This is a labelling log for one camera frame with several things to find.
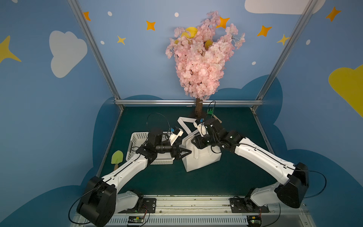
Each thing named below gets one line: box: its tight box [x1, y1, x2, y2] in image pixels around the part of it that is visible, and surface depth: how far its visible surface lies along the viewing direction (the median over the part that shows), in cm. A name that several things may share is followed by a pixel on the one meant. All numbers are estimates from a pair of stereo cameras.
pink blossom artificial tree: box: [165, 10, 246, 101], surface depth 72 cm
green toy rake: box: [206, 107, 223, 124], surface depth 120 cm
